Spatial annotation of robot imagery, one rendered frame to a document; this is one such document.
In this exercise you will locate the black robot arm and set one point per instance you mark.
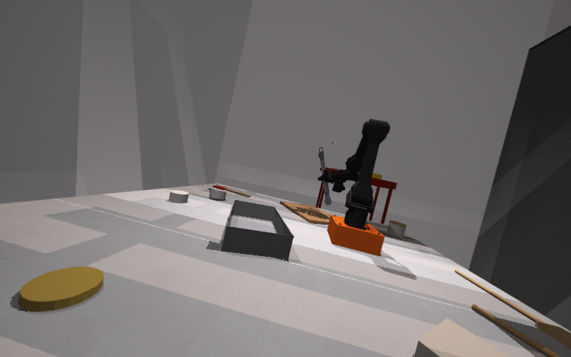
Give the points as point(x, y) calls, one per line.
point(360, 168)

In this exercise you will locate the grey short cylinder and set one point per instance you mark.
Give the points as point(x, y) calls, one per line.
point(178, 196)

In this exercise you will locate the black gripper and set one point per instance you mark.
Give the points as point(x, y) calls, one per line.
point(329, 176)

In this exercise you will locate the grey cylinder with brown top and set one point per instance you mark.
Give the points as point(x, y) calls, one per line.
point(396, 229)

